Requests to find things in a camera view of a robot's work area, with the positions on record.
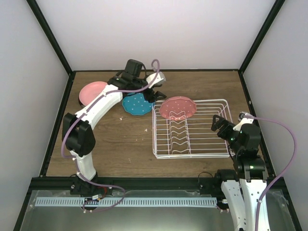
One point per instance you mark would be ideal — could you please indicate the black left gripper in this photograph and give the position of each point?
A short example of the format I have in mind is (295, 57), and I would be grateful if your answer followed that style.
(152, 97)

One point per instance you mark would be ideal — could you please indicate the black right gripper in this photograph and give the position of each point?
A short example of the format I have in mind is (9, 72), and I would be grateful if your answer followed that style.
(228, 125)

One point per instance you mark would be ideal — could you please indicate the teal plate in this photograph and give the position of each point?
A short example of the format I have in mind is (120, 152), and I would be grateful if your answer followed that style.
(135, 104)

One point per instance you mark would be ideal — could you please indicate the dark pink scalloped plate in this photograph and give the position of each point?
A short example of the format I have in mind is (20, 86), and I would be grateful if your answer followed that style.
(178, 108)

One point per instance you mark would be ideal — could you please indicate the light pink plate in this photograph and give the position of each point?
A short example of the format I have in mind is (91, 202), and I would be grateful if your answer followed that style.
(89, 92)

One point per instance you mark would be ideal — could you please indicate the dark striped rim plate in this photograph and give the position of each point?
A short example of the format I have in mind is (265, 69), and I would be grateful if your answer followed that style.
(81, 104)

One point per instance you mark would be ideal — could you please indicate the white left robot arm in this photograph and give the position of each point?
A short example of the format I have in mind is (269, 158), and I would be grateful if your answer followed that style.
(78, 139)

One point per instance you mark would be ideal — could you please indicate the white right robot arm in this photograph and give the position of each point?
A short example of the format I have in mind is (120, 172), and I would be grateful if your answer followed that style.
(244, 187)

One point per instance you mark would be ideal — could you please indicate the white wire dish rack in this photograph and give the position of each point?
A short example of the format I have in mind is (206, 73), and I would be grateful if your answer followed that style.
(192, 137)

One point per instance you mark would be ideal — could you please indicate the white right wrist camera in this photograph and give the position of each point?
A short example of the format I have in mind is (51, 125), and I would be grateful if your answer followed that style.
(244, 118)

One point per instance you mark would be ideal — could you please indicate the slotted grey cable duct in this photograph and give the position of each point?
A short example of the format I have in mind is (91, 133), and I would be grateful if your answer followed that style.
(127, 202)

